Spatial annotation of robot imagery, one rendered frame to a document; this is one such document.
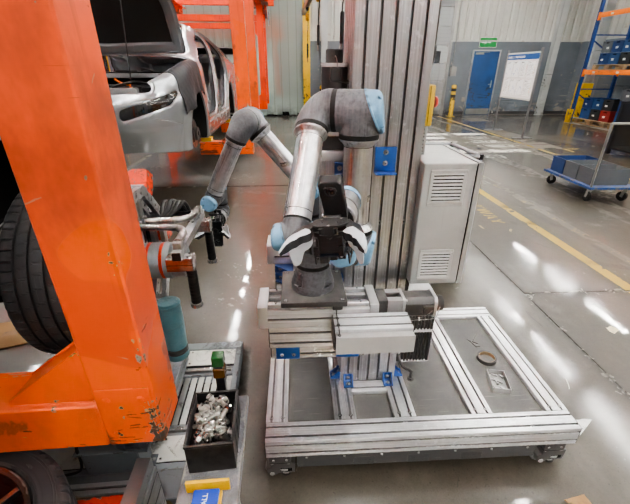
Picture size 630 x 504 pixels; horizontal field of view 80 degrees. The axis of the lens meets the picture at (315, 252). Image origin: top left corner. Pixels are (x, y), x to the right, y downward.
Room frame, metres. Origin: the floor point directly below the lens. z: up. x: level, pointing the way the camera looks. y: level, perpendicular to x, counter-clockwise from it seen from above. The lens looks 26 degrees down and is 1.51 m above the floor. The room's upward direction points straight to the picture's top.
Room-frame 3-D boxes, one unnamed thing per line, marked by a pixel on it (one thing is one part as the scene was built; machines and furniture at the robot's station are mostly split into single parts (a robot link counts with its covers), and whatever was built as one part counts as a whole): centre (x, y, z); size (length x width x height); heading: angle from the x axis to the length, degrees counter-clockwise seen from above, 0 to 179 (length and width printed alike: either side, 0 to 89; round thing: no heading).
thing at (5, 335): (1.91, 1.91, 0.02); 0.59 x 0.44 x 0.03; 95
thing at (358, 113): (1.12, -0.12, 1.19); 0.15 x 0.12 x 0.55; 79
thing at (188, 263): (1.12, 0.45, 0.93); 0.09 x 0.05 x 0.05; 95
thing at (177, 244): (1.18, 0.54, 1.03); 0.19 x 0.18 x 0.11; 95
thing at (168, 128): (5.97, 2.34, 1.49); 4.95 x 1.86 x 1.59; 5
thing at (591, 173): (4.99, -3.69, 0.48); 1.00 x 0.60 x 0.96; 1
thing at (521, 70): (10.06, -4.98, 0.97); 1.50 x 0.50 x 1.95; 3
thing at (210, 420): (0.80, 0.31, 0.51); 0.20 x 0.14 x 0.13; 7
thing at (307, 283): (1.15, 0.01, 0.87); 0.15 x 0.15 x 0.10
